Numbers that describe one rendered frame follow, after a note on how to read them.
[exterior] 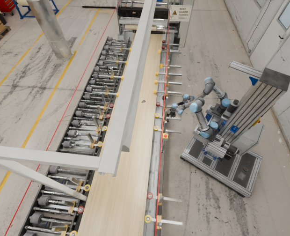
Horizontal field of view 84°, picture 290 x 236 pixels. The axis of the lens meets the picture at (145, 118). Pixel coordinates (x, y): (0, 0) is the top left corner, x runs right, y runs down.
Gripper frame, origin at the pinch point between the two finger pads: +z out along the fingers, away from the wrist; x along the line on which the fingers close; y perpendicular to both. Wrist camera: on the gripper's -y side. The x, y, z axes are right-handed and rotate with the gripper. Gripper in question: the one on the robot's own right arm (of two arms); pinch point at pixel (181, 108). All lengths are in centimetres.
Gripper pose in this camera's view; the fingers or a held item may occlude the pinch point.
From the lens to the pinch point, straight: 297.0
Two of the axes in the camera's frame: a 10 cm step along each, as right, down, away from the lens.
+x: 1.2, -8.2, 5.5
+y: 9.9, 0.9, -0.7
